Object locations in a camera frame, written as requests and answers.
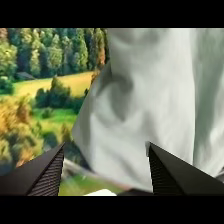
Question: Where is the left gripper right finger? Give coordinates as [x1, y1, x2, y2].
[147, 142, 224, 197]

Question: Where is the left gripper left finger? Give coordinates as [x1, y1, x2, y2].
[0, 142, 65, 197]

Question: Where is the pale green T-shirt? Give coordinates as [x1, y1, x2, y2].
[71, 27, 224, 194]

